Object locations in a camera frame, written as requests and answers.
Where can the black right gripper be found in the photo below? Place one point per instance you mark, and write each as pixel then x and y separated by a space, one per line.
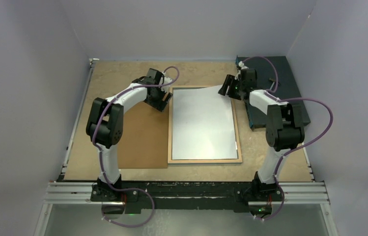
pixel 228 81

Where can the blue wooden picture frame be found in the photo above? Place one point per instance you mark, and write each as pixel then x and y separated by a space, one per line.
pixel 203 161

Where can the claw hammer with grey handle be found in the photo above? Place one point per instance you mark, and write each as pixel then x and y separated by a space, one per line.
pixel 273 80

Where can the dark grey flat box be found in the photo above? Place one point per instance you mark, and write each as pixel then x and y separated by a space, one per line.
pixel 276 67

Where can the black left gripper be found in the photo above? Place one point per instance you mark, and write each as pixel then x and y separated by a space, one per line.
pixel 160 104

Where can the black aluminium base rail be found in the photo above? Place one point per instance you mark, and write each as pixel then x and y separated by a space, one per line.
pixel 239 197

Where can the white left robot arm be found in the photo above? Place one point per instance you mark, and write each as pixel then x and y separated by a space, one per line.
pixel 200 133

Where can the brown backing board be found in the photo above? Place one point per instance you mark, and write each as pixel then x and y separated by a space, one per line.
pixel 144 142

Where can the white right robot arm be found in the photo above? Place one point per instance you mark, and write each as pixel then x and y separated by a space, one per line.
pixel 284 129

